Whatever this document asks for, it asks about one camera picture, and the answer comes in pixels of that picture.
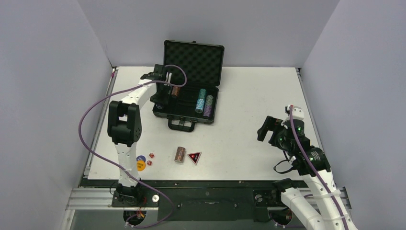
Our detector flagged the black poker case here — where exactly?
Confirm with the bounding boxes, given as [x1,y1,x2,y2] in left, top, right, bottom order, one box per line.
[153,40,225,132]

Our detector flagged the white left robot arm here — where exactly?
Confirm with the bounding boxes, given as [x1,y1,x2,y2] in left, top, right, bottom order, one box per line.
[107,65,170,206]

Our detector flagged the green-grey chip stack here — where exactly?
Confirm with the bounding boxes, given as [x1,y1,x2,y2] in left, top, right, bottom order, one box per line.
[205,95,214,106]

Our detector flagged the purple chip stack right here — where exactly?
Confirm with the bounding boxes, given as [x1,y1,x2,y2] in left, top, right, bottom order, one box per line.
[203,104,213,118]

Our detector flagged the triangular all-in button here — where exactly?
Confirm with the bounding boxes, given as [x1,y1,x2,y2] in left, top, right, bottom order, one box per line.
[187,152,202,165]

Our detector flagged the light blue chip stack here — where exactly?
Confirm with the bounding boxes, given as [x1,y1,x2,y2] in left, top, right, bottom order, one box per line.
[195,98,205,114]

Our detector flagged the yellow round button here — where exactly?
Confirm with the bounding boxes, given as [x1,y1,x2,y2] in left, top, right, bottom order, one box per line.
[136,160,147,172]

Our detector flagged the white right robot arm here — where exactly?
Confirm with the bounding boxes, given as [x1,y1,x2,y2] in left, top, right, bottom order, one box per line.
[257,105,357,230]

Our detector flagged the blue round button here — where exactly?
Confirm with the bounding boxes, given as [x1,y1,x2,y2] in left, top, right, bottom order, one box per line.
[136,155,146,162]

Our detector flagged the orange chip stack in case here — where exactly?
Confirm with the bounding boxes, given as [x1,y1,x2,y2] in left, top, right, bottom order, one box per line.
[171,86,181,99]

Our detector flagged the teal chip stack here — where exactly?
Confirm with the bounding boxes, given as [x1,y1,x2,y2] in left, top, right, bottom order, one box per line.
[198,88,207,100]

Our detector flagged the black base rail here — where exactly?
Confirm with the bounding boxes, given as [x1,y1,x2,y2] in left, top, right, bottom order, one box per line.
[112,180,292,222]

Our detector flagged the brown chip stack on table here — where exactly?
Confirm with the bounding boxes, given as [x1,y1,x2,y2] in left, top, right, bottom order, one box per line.
[174,146,186,163]

